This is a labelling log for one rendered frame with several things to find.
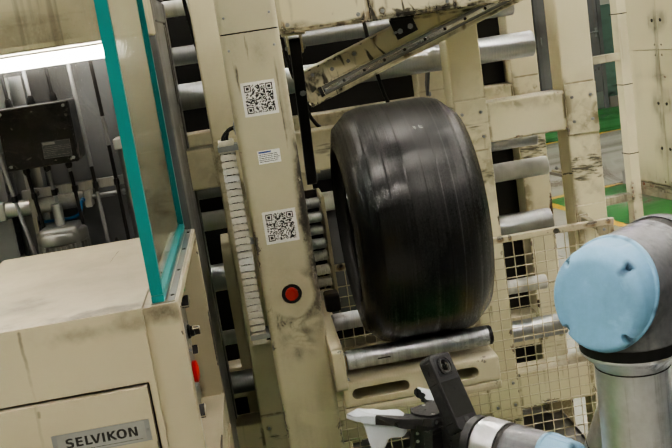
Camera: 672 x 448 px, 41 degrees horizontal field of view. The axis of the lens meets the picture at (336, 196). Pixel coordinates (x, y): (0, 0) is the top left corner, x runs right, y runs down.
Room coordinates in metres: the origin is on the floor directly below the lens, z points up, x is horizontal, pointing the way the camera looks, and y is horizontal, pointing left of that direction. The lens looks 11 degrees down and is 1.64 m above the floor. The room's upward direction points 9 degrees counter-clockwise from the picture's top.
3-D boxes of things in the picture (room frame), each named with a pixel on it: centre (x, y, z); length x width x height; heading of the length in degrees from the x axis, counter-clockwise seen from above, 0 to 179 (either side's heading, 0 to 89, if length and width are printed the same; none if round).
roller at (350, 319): (2.22, -0.11, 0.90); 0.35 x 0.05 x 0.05; 95
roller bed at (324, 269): (2.44, 0.14, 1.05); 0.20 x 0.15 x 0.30; 95
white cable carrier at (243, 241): (2.01, 0.22, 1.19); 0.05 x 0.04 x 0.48; 5
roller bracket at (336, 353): (2.07, 0.06, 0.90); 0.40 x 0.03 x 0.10; 5
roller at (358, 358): (1.94, -0.13, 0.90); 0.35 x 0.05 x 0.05; 95
